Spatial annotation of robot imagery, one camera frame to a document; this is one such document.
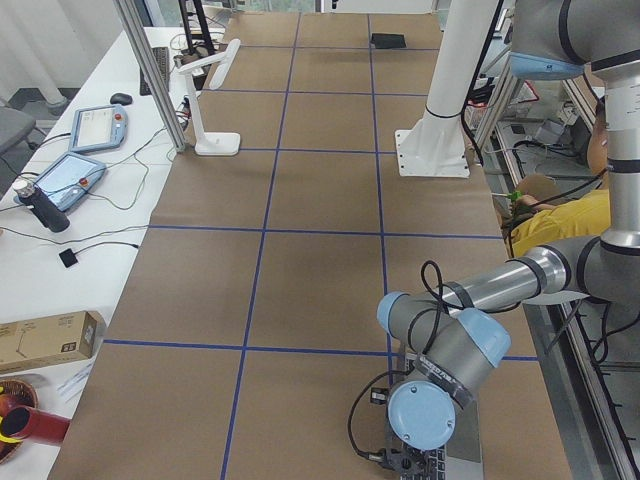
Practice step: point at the black computer mouse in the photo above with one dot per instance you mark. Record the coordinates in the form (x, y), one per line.
(122, 99)

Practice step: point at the blue teach pendant near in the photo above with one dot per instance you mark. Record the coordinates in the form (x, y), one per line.
(69, 179)

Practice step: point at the red cylinder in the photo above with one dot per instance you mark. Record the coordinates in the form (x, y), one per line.
(24, 423)

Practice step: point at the blue teach pendant far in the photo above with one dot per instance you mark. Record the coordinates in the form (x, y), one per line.
(99, 128)

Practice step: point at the black mouse pad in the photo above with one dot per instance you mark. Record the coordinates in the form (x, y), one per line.
(388, 41)

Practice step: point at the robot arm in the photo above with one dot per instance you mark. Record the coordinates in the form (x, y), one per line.
(450, 330)

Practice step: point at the blue teach pendant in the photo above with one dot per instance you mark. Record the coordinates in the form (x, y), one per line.
(99, 128)
(69, 179)

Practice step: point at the small black square device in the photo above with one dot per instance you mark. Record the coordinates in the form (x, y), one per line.
(68, 258)

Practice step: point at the cardboard box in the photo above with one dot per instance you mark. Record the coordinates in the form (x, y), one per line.
(47, 341)

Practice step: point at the person in yellow shirt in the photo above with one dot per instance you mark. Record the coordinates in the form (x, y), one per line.
(548, 218)

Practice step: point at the black water bottle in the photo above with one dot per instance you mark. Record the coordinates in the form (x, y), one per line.
(31, 196)

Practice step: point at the white desk lamp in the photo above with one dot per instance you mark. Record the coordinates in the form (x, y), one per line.
(209, 143)

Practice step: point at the grey laptop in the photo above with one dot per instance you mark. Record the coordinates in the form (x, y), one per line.
(465, 450)

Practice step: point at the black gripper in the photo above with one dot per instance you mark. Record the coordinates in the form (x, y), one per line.
(419, 461)

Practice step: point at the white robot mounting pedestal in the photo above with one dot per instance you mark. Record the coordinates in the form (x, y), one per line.
(435, 146)

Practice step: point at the aluminium frame post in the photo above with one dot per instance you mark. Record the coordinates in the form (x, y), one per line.
(131, 22)

